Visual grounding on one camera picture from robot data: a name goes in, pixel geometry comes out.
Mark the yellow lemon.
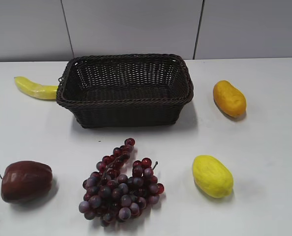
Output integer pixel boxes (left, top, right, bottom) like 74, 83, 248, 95
192, 155, 234, 199

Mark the dark woven wicker basket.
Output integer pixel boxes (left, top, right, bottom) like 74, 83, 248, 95
56, 54, 194, 128

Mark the yellow banana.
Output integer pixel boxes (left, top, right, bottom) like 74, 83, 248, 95
14, 76, 58, 100

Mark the dark red apple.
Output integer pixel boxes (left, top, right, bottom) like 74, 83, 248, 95
0, 161, 53, 204

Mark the orange mango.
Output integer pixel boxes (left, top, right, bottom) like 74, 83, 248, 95
213, 80, 247, 118

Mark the red purple grape bunch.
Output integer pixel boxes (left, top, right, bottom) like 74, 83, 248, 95
78, 138, 165, 227

